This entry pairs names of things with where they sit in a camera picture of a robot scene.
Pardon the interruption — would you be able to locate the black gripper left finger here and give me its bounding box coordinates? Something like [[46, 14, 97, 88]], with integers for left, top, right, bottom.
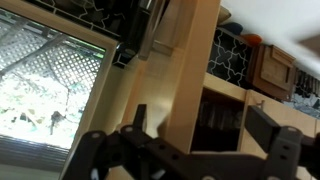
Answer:
[[59, 103, 155, 180]]

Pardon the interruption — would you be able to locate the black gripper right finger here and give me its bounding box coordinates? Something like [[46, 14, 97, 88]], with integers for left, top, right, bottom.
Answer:
[[244, 105, 304, 180]]

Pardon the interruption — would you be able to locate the light wood cupboard door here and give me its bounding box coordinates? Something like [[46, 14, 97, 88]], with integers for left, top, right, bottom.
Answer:
[[237, 89, 320, 180], [164, 0, 222, 155]]

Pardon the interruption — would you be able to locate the glassware in cupboard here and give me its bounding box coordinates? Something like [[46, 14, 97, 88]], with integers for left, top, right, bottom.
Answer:
[[199, 100, 243, 132]]

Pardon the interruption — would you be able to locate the wooden cutting board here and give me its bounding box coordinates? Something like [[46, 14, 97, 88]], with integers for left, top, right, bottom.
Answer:
[[249, 44, 297, 102]]

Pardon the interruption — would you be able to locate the small orange item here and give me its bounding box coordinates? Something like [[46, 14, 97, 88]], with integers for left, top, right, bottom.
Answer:
[[239, 33, 263, 47]]

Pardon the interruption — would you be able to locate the small blue item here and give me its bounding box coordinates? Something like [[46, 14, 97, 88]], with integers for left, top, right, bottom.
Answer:
[[220, 21, 245, 36]]

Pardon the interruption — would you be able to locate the light wood wall cupboard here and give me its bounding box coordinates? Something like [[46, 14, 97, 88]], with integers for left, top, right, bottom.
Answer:
[[114, 46, 249, 154]]

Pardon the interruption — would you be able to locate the window with light frame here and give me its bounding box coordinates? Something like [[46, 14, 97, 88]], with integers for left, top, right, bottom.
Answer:
[[0, 0, 120, 180]]

